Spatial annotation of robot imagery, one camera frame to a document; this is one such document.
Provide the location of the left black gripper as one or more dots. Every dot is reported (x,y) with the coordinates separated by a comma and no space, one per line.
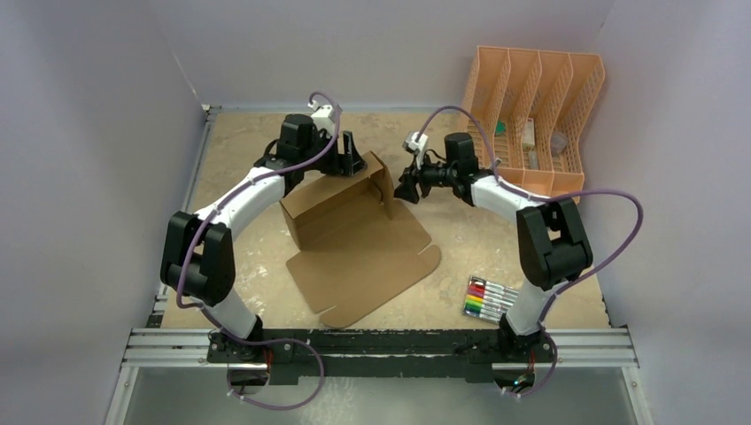
(354,163)

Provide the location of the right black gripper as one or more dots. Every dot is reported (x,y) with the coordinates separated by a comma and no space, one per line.
(419,178)

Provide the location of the brown cardboard box sheet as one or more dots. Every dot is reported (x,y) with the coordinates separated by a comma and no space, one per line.
(359,246)

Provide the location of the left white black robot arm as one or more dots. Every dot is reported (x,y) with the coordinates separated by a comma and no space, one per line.
(198,260)

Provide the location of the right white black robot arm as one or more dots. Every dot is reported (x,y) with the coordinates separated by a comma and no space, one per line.
(553,246)

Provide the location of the white paper box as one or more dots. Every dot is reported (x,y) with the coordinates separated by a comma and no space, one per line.
(528,134)

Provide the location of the green small object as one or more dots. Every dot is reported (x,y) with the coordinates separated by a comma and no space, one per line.
(502,129)

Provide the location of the pack of coloured markers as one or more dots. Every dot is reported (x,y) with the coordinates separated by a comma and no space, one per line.
(486,300)

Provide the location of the orange plastic file organizer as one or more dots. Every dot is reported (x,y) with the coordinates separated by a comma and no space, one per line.
(558,89)

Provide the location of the clear plastic cup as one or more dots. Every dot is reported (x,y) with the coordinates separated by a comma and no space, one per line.
(558,143)

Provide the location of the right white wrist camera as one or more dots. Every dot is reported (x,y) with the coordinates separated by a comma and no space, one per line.
(415,143)

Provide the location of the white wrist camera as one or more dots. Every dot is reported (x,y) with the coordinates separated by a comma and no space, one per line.
(326,116)
(415,143)

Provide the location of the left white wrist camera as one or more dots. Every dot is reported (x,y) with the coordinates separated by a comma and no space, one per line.
(326,116)

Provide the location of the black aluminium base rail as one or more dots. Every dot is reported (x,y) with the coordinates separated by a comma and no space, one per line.
(472,355)

